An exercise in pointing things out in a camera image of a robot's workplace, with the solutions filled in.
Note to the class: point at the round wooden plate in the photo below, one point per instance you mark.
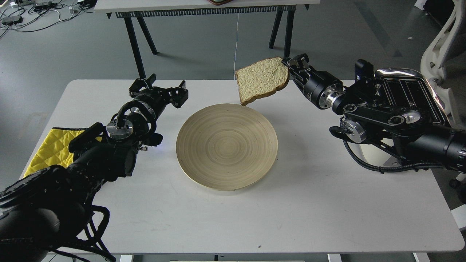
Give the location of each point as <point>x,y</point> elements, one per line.
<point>226,147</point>

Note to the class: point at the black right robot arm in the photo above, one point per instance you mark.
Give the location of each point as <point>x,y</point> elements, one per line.
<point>352,132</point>

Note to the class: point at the slice of brown bread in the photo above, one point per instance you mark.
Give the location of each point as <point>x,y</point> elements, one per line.
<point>261,79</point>

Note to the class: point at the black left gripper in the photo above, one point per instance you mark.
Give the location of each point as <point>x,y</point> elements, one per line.
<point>156,99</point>

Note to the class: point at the white office chair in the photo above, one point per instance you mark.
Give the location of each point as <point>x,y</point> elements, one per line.
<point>434,58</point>

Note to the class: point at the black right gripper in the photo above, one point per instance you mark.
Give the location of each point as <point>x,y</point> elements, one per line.
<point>318,86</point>

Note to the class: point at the yellow quilted cloth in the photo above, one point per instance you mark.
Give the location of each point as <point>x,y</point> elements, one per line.
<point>54,150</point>

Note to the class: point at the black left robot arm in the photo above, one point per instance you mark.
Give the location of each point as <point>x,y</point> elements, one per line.
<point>52,208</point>

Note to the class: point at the chrome silver toaster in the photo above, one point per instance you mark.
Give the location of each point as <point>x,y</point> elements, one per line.
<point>400,117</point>

